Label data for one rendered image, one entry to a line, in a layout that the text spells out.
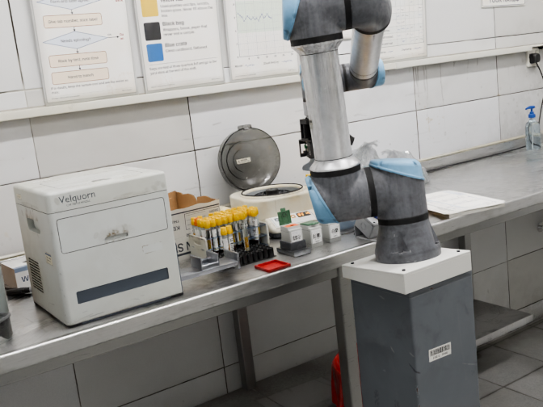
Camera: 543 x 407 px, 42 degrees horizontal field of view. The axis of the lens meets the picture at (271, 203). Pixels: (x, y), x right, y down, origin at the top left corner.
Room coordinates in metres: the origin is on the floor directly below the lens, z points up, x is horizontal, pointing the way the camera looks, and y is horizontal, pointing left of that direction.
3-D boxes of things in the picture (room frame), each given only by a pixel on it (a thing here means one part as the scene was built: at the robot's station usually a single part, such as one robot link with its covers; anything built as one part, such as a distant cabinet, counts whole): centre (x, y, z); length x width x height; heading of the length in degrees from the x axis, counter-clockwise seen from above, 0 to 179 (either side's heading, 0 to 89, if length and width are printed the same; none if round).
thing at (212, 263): (1.69, 0.20, 0.92); 0.21 x 0.07 x 0.05; 123
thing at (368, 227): (1.97, -0.27, 0.92); 0.13 x 0.07 x 0.08; 33
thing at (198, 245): (1.96, 0.13, 0.91); 0.20 x 0.10 x 0.07; 123
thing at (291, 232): (1.88, -0.04, 0.92); 0.05 x 0.04 x 0.06; 31
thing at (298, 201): (2.22, -0.01, 0.94); 0.30 x 0.24 x 0.12; 24
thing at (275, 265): (1.76, 0.02, 0.88); 0.07 x 0.07 x 0.01; 33
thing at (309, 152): (2.04, -0.15, 1.17); 0.09 x 0.08 x 0.12; 118
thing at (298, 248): (1.88, -0.05, 0.89); 0.09 x 0.05 x 0.04; 31
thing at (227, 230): (1.86, 0.10, 0.93); 0.17 x 0.09 x 0.11; 123
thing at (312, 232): (1.93, -0.10, 0.91); 0.05 x 0.04 x 0.07; 33
